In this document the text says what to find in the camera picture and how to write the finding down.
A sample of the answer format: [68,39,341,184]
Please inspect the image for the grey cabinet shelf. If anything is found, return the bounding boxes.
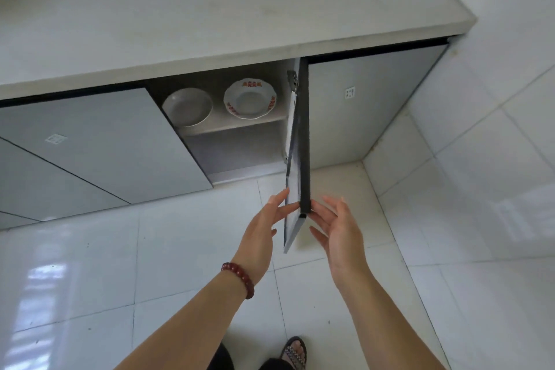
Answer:
[175,103,289,137]

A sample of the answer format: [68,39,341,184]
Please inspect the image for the person's black trousers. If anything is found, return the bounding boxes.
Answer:
[207,343,284,370]

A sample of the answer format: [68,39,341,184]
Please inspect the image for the person's left hand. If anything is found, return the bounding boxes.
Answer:
[236,187,301,286]

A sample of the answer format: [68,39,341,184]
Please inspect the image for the person's foot in beaded sandal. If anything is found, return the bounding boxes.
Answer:
[280,336,308,370]

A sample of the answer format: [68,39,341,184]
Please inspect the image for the person's left forearm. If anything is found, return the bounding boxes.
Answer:
[115,271,251,370]

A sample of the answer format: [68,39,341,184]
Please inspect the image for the plain grey bowl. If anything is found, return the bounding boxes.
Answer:
[161,88,214,127]

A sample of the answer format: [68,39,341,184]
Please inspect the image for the red bead bracelet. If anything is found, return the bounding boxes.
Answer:
[221,262,256,300]

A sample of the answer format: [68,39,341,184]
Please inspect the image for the wide grey cabinet door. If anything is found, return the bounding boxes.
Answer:
[0,87,213,206]

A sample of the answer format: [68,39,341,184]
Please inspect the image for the person's right forearm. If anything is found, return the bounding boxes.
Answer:
[335,272,448,370]

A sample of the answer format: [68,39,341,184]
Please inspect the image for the white bowl with red pattern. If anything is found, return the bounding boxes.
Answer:
[223,78,277,120]

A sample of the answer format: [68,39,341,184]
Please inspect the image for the person's right hand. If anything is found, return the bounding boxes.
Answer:
[309,195,372,292]

